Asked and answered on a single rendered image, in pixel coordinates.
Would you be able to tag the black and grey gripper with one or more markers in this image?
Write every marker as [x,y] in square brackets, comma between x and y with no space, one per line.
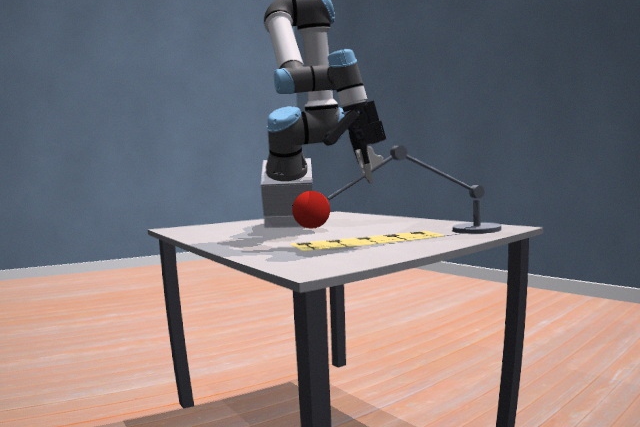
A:
[365,122]

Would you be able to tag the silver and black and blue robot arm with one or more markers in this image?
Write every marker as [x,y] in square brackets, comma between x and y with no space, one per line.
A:
[293,128]

